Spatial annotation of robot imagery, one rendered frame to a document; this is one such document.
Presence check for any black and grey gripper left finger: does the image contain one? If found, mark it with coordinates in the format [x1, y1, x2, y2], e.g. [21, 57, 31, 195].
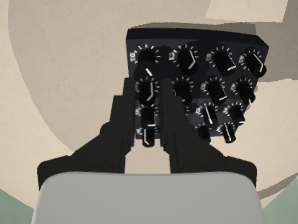
[37, 77, 136, 191]

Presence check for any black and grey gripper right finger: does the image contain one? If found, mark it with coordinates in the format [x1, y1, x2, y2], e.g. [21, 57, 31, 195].
[158, 78, 257, 187]

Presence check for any black knob box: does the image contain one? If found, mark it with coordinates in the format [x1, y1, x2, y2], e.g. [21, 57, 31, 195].
[126, 28, 269, 148]

